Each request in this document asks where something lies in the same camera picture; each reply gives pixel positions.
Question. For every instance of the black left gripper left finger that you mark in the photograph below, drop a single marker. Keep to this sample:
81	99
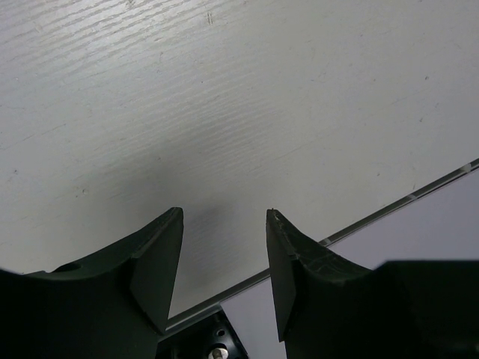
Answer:
113	303

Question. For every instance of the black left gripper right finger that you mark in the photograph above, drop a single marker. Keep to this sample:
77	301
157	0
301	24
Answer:
329	307

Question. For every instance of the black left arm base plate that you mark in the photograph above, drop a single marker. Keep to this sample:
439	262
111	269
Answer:
209	334

